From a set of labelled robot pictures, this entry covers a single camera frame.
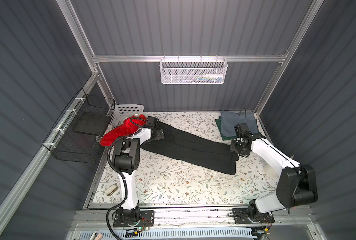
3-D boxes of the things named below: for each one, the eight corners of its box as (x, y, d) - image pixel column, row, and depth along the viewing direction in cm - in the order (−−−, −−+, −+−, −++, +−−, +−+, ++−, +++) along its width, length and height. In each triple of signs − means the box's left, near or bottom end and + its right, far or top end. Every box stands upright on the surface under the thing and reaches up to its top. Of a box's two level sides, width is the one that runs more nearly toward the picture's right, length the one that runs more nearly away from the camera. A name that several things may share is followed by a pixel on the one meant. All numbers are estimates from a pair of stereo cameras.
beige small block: (108, 196, 82) (106, 195, 80) (106, 193, 84) (104, 191, 81) (118, 189, 85) (116, 187, 82) (117, 186, 86) (115, 184, 83)
